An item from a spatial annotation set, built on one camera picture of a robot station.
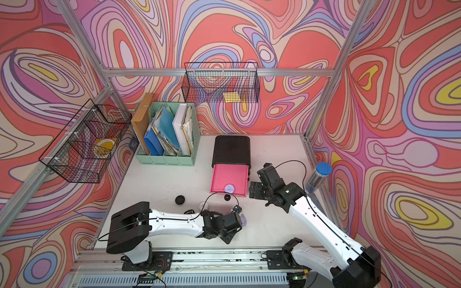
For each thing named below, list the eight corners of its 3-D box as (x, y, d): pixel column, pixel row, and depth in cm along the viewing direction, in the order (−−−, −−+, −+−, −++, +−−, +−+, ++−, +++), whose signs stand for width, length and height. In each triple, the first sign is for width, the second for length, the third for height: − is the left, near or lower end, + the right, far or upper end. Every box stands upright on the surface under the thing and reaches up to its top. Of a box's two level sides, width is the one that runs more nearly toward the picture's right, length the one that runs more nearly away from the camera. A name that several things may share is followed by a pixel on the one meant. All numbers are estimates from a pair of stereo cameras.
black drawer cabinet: (214, 181, 99) (211, 163, 86) (216, 154, 111) (214, 135, 98) (249, 181, 99) (252, 163, 86) (247, 154, 111) (249, 135, 98)
